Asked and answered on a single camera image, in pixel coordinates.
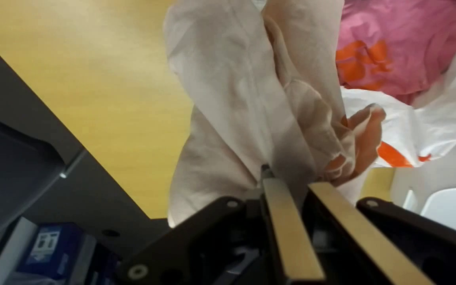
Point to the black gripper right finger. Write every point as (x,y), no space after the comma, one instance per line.
(389,260)

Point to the pale peach garment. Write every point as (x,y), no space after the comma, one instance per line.
(262,76)

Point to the white orange plastic bag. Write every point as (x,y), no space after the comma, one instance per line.
(414,133)

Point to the blue white box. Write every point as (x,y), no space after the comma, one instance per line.
(61,252)

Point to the pink orange printed shirt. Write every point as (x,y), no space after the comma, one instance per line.
(396,46)

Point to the white storage box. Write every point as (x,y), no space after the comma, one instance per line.
(428,190)

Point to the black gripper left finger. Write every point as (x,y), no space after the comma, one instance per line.
(297,255)

